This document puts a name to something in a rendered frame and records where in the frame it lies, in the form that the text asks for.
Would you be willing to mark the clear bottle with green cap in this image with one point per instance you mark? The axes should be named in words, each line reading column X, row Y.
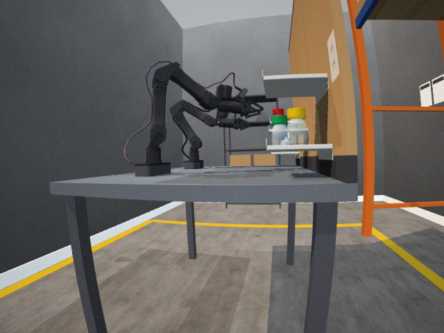
column 279, row 130

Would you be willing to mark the clear glass bottle with yellow cap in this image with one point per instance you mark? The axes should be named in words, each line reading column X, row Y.
column 297, row 128

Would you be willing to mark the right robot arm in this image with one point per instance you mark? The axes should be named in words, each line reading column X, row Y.
column 158, row 133

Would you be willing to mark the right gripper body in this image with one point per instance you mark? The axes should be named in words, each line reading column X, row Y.
column 235, row 106

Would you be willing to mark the clear bottle with red cap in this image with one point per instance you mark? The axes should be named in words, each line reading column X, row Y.
column 278, row 111

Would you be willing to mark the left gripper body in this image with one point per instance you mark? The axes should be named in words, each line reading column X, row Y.
column 231, row 123

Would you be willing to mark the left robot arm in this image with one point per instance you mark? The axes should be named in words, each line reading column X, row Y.
column 195, row 142

